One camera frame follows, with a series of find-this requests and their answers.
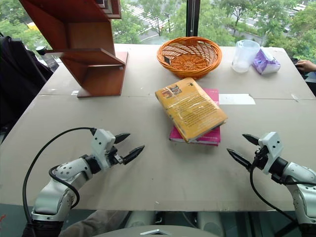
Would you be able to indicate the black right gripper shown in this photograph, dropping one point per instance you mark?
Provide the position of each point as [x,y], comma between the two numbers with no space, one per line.
[260,158]

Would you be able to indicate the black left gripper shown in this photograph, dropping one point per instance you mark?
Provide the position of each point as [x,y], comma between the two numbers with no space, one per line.
[114,158]

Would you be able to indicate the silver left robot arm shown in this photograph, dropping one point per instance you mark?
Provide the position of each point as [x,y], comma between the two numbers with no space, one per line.
[61,177]

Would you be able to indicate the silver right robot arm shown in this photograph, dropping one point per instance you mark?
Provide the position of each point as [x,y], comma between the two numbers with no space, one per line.
[301,172]

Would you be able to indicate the pink book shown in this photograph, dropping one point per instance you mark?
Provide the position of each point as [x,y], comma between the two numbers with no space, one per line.
[209,137]

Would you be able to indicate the yellow book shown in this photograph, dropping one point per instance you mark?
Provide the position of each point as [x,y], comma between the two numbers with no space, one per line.
[190,108]

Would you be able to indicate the brown wooden shelf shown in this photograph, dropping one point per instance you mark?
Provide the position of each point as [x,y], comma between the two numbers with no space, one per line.
[98,79]

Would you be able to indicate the bystander bare hand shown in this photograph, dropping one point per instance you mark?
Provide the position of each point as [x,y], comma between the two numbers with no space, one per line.
[308,66]

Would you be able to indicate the white paper sheet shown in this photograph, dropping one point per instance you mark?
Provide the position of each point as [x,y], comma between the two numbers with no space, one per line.
[235,99]

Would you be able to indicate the small white tape scrap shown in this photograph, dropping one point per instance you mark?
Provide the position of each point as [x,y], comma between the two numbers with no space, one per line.
[74,93]

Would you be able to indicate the white rounded housing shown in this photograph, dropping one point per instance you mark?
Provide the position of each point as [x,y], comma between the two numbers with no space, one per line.
[209,222]
[140,219]

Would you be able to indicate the purple tissue pack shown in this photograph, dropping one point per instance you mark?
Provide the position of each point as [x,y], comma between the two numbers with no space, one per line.
[265,64]

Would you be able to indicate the clear plastic jug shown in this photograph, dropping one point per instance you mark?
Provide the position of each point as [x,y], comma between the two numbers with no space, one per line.
[243,56]

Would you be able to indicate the orange wicker basket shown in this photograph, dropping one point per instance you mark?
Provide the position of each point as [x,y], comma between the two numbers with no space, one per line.
[190,64]

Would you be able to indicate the black chair with jacket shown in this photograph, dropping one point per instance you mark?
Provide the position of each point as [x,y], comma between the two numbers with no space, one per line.
[17,81]

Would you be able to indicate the clear bottle with black cap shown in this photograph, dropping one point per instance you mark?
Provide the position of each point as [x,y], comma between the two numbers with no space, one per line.
[40,50]

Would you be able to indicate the black window mullion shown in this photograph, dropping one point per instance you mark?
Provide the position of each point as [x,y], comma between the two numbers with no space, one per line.
[192,17]

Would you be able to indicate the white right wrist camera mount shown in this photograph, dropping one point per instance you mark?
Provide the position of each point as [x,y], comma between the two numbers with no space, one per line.
[271,148]

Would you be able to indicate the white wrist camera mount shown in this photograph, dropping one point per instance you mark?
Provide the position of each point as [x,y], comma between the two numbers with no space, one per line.
[271,148]
[101,143]

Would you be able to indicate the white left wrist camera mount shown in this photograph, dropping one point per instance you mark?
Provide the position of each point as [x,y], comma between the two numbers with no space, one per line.
[101,143]

